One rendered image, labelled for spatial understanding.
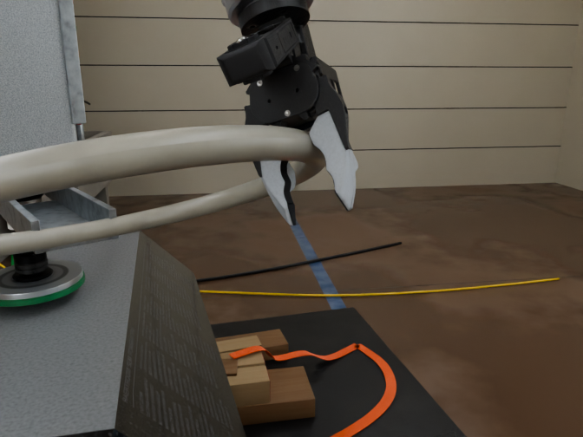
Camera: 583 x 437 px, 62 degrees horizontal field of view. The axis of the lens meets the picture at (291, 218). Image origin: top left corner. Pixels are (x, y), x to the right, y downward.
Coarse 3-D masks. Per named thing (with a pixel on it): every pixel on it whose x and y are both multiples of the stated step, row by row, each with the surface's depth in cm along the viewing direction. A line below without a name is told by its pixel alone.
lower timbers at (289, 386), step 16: (240, 336) 245; (272, 336) 245; (272, 352) 237; (288, 352) 240; (288, 368) 216; (304, 368) 216; (272, 384) 204; (288, 384) 204; (304, 384) 204; (272, 400) 194; (288, 400) 194; (304, 400) 195; (240, 416) 191; (256, 416) 193; (272, 416) 194; (288, 416) 195; (304, 416) 196
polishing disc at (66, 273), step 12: (60, 264) 121; (72, 264) 121; (0, 276) 114; (60, 276) 114; (72, 276) 114; (0, 288) 107; (12, 288) 107; (24, 288) 107; (36, 288) 107; (48, 288) 107; (60, 288) 108
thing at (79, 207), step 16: (48, 192) 109; (64, 192) 97; (80, 192) 89; (0, 208) 93; (16, 208) 77; (32, 208) 97; (48, 208) 96; (64, 208) 96; (80, 208) 89; (96, 208) 81; (112, 208) 76; (16, 224) 79; (32, 224) 70; (48, 224) 85; (64, 224) 85; (96, 240) 76
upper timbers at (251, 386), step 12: (240, 360) 204; (252, 360) 204; (264, 360) 204; (240, 372) 195; (252, 372) 195; (264, 372) 195; (240, 384) 188; (252, 384) 189; (264, 384) 190; (240, 396) 189; (252, 396) 190; (264, 396) 191
